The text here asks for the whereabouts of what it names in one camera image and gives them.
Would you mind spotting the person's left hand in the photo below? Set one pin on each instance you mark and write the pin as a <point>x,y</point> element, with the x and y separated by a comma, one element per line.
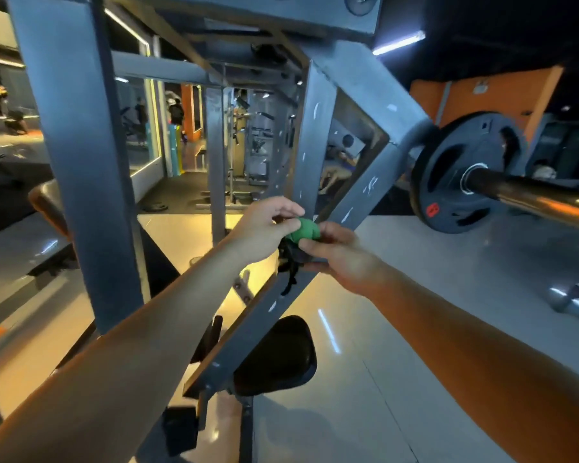
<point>265,226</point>

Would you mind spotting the person's right hand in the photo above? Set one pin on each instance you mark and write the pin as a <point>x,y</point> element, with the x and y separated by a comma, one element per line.
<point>345,257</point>

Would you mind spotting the green cleaning cloth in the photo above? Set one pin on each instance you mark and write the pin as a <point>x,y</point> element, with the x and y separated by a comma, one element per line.
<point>304,229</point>

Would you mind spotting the grey steel gym machine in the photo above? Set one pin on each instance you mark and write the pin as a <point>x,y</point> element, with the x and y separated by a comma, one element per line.
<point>77,139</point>

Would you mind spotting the person's left forearm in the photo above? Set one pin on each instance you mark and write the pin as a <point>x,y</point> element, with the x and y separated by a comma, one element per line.
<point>106,371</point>

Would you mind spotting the person's right forearm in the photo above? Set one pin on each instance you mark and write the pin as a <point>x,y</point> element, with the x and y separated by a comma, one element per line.
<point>492,361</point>

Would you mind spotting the barbell with black plate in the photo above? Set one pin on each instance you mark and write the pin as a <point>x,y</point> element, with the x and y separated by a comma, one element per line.
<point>463,173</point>

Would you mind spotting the fluorescent tube light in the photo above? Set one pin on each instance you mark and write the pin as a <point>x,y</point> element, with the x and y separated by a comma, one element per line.
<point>399,43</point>

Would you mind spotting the white pillar with lit frame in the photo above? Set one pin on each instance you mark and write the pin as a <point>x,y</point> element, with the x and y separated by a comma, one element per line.
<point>140,91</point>

